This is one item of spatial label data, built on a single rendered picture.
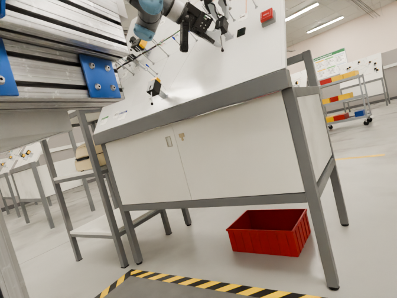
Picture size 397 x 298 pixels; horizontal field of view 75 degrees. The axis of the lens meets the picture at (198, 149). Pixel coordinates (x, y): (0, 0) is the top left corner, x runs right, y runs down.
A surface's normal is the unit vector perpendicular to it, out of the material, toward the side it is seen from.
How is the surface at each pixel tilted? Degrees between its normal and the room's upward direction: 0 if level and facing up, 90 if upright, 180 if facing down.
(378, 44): 90
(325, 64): 90
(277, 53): 54
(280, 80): 90
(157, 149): 90
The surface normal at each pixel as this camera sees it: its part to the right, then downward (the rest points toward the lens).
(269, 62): -0.58, -0.41
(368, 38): -0.66, 0.22
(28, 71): 0.89, -0.20
